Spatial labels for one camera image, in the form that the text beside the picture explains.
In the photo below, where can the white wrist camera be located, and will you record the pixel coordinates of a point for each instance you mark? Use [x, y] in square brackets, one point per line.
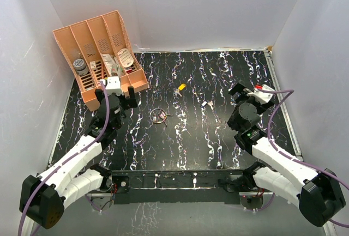
[262, 94]
[112, 85]

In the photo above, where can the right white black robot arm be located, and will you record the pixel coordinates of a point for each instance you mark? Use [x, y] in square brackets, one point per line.
[316, 193]

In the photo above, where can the yellow capped key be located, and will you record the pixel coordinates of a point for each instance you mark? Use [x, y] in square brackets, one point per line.
[181, 87]

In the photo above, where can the small white card box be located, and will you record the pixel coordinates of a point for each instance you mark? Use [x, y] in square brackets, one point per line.
[94, 65]

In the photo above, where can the white paper packets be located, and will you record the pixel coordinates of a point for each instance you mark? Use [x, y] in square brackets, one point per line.
[113, 67]

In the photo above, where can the white oval packet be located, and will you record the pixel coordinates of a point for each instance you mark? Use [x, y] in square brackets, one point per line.
[125, 57]

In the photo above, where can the peach plastic desk organizer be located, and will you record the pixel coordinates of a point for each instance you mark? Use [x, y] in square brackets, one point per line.
[88, 39]

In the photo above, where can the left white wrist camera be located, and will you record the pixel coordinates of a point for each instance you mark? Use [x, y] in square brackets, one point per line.
[112, 85]

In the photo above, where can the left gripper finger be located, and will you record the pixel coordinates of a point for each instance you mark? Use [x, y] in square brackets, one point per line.
[99, 95]
[132, 97]

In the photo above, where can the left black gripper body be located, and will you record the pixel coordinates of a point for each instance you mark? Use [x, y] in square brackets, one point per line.
[124, 103]

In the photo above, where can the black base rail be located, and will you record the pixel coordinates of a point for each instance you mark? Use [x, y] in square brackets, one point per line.
[205, 186]

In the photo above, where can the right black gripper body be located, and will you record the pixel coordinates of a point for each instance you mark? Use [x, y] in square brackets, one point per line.
[244, 98]

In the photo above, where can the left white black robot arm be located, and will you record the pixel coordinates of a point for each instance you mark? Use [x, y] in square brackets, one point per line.
[44, 198]

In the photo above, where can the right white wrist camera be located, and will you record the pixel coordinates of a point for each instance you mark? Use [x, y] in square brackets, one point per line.
[262, 94]

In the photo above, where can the large silver keyring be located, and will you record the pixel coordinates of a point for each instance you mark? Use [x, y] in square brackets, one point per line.
[156, 110]

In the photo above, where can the silver key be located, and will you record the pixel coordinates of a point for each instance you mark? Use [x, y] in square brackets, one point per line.
[178, 92]

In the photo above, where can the grey round tin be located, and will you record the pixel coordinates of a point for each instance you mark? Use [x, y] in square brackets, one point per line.
[80, 67]

